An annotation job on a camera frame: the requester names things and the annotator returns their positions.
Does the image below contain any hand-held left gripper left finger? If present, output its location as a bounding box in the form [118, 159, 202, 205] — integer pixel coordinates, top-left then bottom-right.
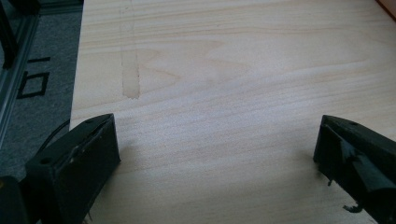
[23, 113, 121, 224]

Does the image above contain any black cable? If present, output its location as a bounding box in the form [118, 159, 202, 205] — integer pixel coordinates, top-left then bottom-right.
[36, 119, 71, 155]

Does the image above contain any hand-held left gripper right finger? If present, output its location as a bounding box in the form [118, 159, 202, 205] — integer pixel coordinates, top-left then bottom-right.
[313, 114, 396, 224]

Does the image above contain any aluminium frame rail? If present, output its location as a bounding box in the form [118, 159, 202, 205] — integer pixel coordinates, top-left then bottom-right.
[0, 12, 41, 147]

